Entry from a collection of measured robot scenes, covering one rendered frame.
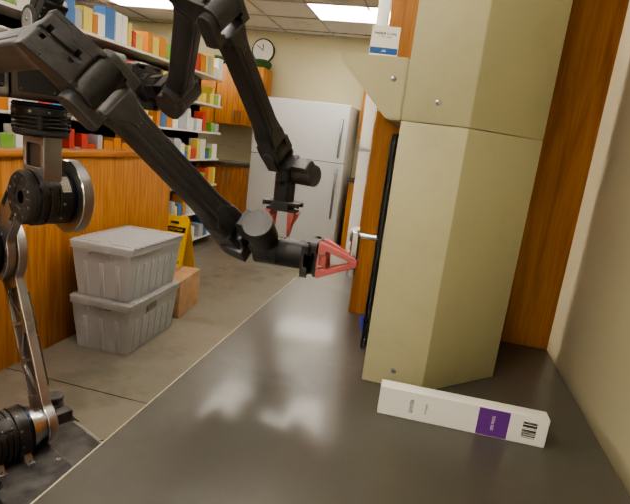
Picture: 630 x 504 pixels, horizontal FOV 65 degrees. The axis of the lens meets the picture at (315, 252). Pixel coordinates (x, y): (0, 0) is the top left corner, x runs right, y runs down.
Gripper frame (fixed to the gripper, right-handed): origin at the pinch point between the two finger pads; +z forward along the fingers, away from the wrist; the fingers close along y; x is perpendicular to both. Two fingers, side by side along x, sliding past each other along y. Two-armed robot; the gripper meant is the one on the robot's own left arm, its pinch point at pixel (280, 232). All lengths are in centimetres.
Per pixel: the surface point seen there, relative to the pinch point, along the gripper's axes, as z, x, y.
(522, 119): -34, -37, 53
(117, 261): 51, 107, -125
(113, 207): 31, 157, -164
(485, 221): -16, -40, 49
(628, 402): 9, -48, 75
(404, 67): -39, -46, 32
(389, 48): -43, -39, 28
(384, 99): -34, -46, 29
